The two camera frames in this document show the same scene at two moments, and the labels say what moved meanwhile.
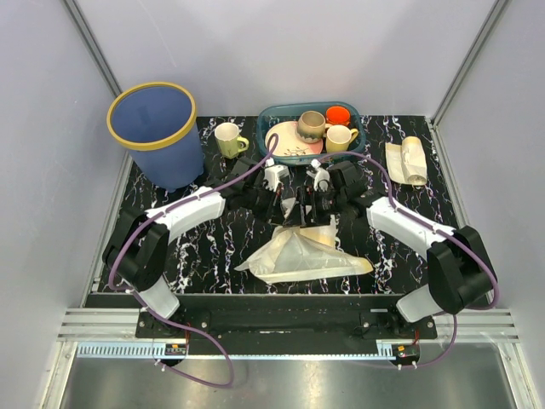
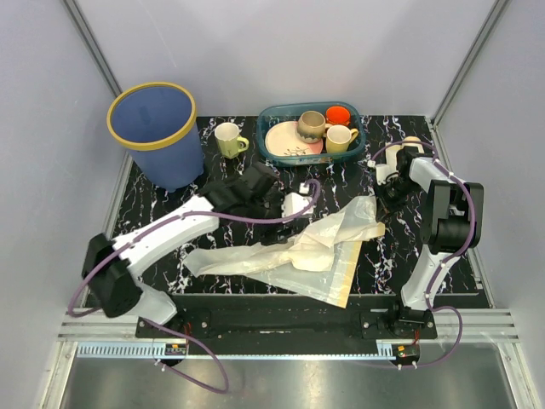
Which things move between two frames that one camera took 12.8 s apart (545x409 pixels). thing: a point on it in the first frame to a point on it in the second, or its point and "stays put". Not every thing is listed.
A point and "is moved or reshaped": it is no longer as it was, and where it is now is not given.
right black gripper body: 323,204 to 390,196
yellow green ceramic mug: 228,141 stays put
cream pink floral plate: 288,143 stays put
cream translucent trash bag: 301,253 is moved or reshaped
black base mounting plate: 284,319 stays put
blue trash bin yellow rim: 155,122 stays put
